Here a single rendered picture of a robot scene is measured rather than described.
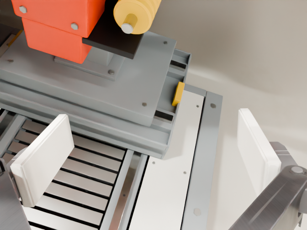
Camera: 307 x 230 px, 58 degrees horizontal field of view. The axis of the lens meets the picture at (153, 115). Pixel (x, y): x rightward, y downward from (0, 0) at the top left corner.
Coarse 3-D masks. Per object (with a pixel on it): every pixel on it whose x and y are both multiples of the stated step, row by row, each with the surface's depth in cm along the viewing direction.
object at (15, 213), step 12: (0, 168) 15; (0, 180) 14; (0, 192) 13; (12, 192) 13; (0, 204) 13; (12, 204) 13; (0, 216) 12; (12, 216) 12; (24, 216) 12; (0, 228) 11; (12, 228) 11; (24, 228) 11
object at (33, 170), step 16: (48, 128) 19; (64, 128) 21; (32, 144) 17; (48, 144) 18; (64, 144) 21; (16, 160) 16; (32, 160) 16; (48, 160) 18; (64, 160) 20; (16, 176) 15; (32, 176) 16; (48, 176) 18; (32, 192) 16
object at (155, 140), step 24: (168, 72) 84; (0, 96) 69; (24, 96) 72; (48, 96) 73; (168, 96) 81; (48, 120) 73; (72, 120) 70; (96, 120) 72; (120, 120) 73; (168, 120) 72; (120, 144) 74; (144, 144) 71; (168, 144) 70
